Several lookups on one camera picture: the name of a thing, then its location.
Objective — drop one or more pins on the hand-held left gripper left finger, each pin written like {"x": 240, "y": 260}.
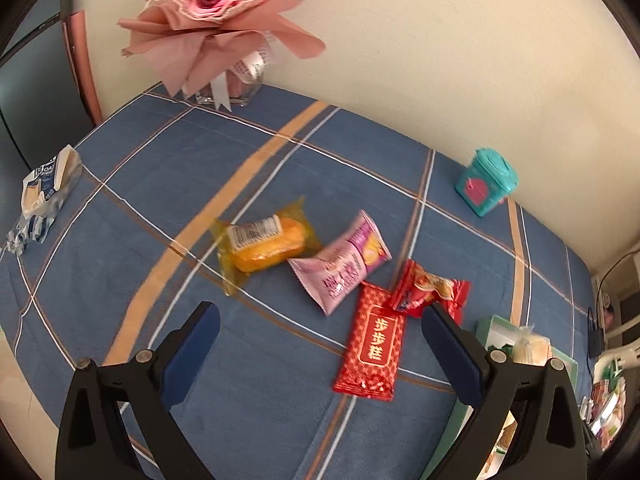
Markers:
{"x": 190, "y": 355}

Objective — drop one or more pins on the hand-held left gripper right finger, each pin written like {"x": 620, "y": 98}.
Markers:
{"x": 457, "y": 360}

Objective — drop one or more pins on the white box green rim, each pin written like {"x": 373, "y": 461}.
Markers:
{"x": 495, "y": 332}

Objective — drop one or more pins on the white cream bun packet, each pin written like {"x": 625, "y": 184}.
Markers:
{"x": 531, "y": 350}

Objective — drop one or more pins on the red crinkled snack packet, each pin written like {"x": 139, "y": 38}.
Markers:
{"x": 430, "y": 287}

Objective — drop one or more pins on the long red gold-print packet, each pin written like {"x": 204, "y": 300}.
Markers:
{"x": 372, "y": 345}

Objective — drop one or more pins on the orange cake clear packet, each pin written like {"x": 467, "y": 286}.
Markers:
{"x": 267, "y": 247}

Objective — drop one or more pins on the pink swiss roll packet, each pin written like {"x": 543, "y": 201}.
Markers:
{"x": 340, "y": 267}

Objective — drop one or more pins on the white plastic chair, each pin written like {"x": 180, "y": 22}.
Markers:
{"x": 622, "y": 347}

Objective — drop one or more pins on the blue plaid tablecloth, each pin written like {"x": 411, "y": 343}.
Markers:
{"x": 150, "y": 185}

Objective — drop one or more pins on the teal toy chest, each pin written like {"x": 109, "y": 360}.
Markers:
{"x": 485, "y": 182}

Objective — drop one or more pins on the blue white paper packet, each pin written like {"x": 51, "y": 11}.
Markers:
{"x": 45, "y": 195}

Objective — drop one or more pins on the clear glass vase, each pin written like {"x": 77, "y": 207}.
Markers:
{"x": 240, "y": 87}

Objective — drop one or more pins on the pink wooden furniture edge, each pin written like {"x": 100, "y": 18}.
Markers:
{"x": 82, "y": 75}

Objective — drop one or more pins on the pink flower bouquet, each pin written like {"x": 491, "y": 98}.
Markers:
{"x": 215, "y": 15}

